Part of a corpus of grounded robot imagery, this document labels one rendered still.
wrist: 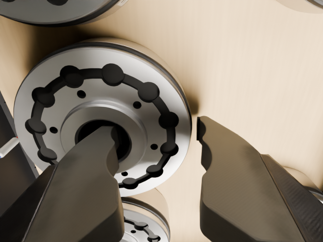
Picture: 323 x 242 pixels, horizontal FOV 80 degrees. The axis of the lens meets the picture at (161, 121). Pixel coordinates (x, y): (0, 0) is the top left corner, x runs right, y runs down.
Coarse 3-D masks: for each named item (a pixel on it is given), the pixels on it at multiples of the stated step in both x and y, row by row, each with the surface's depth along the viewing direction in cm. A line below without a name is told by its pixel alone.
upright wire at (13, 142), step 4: (12, 140) 11; (16, 140) 11; (8, 144) 11; (12, 144) 11; (16, 144) 11; (0, 148) 11; (4, 148) 11; (8, 148) 11; (0, 152) 10; (4, 152) 10; (0, 156) 10
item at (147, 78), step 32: (64, 64) 9; (96, 64) 9; (128, 64) 9; (32, 96) 10; (64, 96) 10; (96, 96) 10; (128, 96) 10; (160, 96) 10; (32, 128) 11; (160, 128) 11; (32, 160) 12; (160, 160) 13; (128, 192) 14
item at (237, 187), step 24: (216, 144) 9; (240, 144) 9; (216, 168) 8; (240, 168) 8; (264, 168) 8; (216, 192) 7; (240, 192) 7; (264, 192) 7; (216, 216) 6; (240, 216) 6; (264, 216) 6; (288, 216) 6; (216, 240) 6; (240, 240) 6; (264, 240) 5; (288, 240) 5
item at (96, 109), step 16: (80, 112) 10; (96, 112) 10; (112, 112) 10; (128, 112) 10; (64, 128) 10; (80, 128) 10; (128, 128) 10; (144, 128) 11; (64, 144) 11; (144, 144) 11; (128, 160) 12
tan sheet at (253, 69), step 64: (128, 0) 11; (192, 0) 11; (256, 0) 11; (0, 64) 12; (192, 64) 13; (256, 64) 13; (320, 64) 13; (192, 128) 15; (256, 128) 15; (320, 128) 15; (192, 192) 18
